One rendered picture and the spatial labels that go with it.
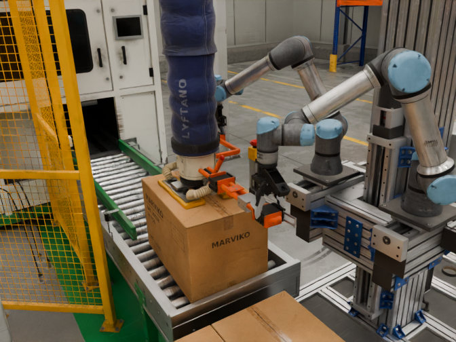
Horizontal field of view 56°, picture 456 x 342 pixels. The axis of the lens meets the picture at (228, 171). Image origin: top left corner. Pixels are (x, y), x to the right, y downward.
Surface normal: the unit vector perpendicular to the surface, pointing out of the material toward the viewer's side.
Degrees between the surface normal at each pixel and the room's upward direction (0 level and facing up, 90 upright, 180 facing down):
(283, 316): 0
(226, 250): 90
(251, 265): 90
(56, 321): 0
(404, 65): 83
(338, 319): 0
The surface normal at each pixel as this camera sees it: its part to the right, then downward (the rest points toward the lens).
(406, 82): -0.14, 0.27
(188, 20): 0.21, 0.10
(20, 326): -0.03, -0.92
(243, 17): 0.57, 0.30
